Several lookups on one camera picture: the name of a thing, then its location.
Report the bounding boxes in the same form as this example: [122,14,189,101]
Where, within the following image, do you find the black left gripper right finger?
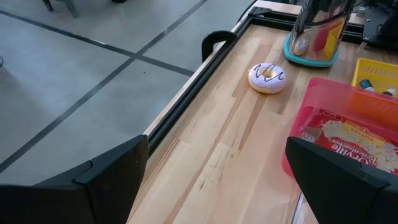
[285,136,398,224]

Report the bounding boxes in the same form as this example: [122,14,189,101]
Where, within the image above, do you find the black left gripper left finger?
[0,134,150,224]

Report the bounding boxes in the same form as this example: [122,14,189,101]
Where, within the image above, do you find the red popcorn packet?
[297,107,398,175]

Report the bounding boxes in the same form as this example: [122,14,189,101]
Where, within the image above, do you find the small blue white marker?
[358,78,376,92]

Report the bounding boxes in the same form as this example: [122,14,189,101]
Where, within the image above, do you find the pink plastic bin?
[281,77,398,178]

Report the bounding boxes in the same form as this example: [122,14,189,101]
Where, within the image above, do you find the yellow plastic basket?
[351,57,398,98]

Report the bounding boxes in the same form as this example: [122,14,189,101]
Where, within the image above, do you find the purple frosted donut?
[247,62,287,95]

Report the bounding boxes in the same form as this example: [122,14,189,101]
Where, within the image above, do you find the grey chair leg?
[42,0,80,19]

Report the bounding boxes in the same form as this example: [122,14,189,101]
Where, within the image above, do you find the black aluminium table frame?
[146,5,364,154]

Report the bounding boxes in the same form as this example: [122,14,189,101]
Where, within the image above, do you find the metal box grater teal handle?
[283,0,356,69]

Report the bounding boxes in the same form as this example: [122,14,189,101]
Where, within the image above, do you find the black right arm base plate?
[362,0,398,49]

